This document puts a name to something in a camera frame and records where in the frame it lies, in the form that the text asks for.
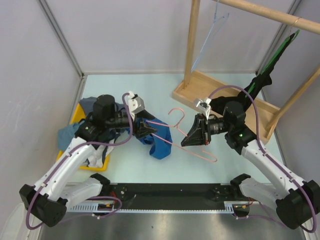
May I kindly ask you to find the blue tank top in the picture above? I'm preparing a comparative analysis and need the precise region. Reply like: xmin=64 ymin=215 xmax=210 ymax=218
xmin=137 ymin=110 xmax=172 ymax=160

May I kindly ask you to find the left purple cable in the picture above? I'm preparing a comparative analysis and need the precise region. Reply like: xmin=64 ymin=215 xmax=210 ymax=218
xmin=26 ymin=92 xmax=137 ymax=231

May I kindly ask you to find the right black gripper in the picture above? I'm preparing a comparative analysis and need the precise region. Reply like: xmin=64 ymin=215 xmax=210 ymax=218
xmin=181 ymin=113 xmax=233 ymax=147

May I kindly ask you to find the black garment on hanger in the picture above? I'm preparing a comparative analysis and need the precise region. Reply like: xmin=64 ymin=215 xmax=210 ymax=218
xmin=209 ymin=36 xmax=297 ymax=116

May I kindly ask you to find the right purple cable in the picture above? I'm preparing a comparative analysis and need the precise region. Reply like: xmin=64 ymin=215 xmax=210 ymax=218
xmin=208 ymin=85 xmax=318 ymax=234

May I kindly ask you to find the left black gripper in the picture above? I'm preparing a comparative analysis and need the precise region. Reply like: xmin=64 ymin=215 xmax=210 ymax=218
xmin=105 ymin=110 xmax=158 ymax=139

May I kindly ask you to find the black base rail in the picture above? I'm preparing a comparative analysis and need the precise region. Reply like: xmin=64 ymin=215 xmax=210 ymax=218
xmin=98 ymin=183 xmax=253 ymax=212

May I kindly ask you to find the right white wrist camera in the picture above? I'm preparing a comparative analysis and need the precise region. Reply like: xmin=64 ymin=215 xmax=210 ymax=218
xmin=193 ymin=97 xmax=211 ymax=120

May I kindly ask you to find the pink wire hanger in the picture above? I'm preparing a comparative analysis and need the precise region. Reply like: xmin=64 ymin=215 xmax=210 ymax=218
xmin=144 ymin=107 xmax=218 ymax=164

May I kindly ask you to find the grey-blue printed t-shirt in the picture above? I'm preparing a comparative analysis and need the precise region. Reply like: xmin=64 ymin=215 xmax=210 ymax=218
xmin=79 ymin=94 xmax=125 ymax=115

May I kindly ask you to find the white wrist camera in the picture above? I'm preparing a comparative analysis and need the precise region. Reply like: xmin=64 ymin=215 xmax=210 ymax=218
xmin=127 ymin=91 xmax=145 ymax=121
xmin=193 ymin=97 xmax=211 ymax=120

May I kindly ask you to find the white garment with stripes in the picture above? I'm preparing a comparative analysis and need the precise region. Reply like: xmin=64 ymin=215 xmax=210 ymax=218
xmin=81 ymin=145 xmax=115 ymax=169

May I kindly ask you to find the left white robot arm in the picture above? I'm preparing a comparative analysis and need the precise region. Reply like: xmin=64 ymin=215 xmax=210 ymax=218
xmin=19 ymin=92 xmax=157 ymax=230

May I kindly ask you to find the purple cable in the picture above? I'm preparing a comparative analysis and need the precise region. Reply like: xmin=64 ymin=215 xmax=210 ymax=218
xmin=208 ymin=85 xmax=318 ymax=234
xmin=26 ymin=92 xmax=137 ymax=231

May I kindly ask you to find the aluminium frame post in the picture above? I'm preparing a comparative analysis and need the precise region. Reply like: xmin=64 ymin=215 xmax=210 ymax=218
xmin=37 ymin=0 xmax=85 ymax=79

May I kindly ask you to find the wooden clothes rack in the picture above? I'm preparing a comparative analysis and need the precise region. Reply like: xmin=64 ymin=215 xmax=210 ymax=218
xmin=172 ymin=0 xmax=320 ymax=144

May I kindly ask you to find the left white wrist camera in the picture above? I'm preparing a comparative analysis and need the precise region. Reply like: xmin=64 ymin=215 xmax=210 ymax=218
xmin=127 ymin=91 xmax=145 ymax=121

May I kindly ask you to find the yellow plastic basket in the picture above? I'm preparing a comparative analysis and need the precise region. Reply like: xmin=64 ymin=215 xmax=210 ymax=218
xmin=56 ymin=103 xmax=113 ymax=172

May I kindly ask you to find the light blue wire hanger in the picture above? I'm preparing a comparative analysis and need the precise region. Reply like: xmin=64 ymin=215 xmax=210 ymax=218
xmin=190 ymin=0 xmax=230 ymax=73

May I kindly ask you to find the green hanger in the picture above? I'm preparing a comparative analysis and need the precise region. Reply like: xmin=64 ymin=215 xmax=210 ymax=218
xmin=245 ymin=30 xmax=300 ymax=99

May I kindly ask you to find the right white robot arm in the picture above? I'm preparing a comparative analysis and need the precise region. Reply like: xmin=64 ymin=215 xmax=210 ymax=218
xmin=181 ymin=98 xmax=320 ymax=230

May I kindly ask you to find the light teal garment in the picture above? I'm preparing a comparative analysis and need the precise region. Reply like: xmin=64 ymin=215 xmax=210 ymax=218
xmin=57 ymin=122 xmax=80 ymax=152

